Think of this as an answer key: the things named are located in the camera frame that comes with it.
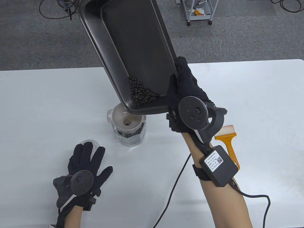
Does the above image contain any person's left hand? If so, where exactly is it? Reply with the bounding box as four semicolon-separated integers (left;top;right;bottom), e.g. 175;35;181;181
68;142;113;207

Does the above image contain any person's right hand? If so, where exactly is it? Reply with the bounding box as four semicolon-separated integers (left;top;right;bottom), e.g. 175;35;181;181
166;57;214;133

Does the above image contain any clear glass jar lid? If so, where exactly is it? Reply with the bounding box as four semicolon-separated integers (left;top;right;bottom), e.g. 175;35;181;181
80;139;100;157

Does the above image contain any beige plastic funnel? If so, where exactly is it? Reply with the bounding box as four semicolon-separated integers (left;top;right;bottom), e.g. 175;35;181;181
107;103;147;133

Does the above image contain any dark metal baking tray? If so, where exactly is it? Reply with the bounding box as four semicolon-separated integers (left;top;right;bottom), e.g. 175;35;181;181
78;0;179;115

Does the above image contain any orange brush with pale bristles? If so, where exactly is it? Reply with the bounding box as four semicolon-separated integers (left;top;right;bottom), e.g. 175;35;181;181
214;125;240;171

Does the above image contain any person's left forearm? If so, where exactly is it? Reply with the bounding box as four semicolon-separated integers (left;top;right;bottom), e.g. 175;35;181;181
57;205;83;228

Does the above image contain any person's right forearm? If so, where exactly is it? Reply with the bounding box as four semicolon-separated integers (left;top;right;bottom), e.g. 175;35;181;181
182;132;253;228

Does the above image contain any grey tracking controller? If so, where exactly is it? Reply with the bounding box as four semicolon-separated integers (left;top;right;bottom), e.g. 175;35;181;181
178;96;228;144
53;170;94;209

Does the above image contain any clear glass jar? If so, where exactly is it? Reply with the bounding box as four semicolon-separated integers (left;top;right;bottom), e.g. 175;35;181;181
113;119;146;147

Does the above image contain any white rolling cart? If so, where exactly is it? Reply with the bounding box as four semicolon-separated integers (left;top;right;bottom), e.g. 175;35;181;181
177;0;219;26

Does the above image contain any black wrist sensor box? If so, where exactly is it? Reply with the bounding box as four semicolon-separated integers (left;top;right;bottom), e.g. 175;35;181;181
192;145;238;187

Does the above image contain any black floor cable bundle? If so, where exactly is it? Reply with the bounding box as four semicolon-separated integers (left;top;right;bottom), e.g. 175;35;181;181
39;0;80;20

